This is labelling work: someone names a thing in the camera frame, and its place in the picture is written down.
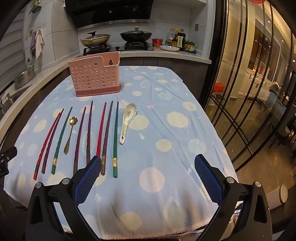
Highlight white trash can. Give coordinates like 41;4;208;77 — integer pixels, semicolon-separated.
264;184;289;210

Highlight small soy sauce bottle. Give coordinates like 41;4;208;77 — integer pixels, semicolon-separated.
172;28;180;48

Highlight white plate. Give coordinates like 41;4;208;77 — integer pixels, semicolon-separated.
159;45;180;52

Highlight red chopstick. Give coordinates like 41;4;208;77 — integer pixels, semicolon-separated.
33;108;64;181
96;101;107;163

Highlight black range hood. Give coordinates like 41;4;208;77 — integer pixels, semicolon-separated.
64;0;154;30

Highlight metal faucet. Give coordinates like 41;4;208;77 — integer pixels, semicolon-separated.
0;92;12;110

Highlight black wok with lid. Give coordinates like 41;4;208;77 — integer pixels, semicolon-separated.
120;27;153;43

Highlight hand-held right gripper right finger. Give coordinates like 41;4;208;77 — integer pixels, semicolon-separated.
194;153;273;241

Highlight pink perforated utensil holder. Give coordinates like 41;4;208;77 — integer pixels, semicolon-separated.
68;51;121;97

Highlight blue polka dot tablecloth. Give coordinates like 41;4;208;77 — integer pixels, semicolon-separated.
3;66;236;234

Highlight dark maroon chopstick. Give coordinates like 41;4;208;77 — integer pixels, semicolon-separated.
86;100;93;165

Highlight glass sliding door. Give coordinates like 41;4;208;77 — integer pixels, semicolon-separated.
203;0;296;172

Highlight seasoning jars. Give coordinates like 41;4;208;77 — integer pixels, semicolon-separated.
185;40;196;53

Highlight metal pot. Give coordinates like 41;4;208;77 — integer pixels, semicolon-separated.
14;67;36;89

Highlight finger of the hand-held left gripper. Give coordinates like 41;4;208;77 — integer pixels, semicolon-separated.
0;146;18;163
0;160;9;179

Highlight white ceramic spoon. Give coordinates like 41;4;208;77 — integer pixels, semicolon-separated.
120;103;137;144

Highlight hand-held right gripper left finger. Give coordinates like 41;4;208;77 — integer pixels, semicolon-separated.
25;155;102;241

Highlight gold flower spoon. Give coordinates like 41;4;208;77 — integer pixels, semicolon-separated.
63;116;78;155

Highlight brown chopstick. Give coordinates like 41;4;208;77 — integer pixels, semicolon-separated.
100;100;114;176

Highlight hanging kitchen utensil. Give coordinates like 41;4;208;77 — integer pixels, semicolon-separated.
29;0;42;15

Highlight large dark sauce bottle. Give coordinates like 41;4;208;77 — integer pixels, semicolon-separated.
178;29;187;51

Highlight window blind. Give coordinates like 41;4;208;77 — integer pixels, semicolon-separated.
0;14;31;78

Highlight black gas stove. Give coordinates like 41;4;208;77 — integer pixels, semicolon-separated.
83;42;154;55

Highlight green wok with lid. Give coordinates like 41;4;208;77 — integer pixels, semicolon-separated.
80;31;111;47

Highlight green chopstick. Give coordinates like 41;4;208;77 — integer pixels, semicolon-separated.
51;107;73;175
112;101;119;179

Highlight white hanging towel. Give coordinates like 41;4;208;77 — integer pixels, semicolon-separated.
35;28;46;60

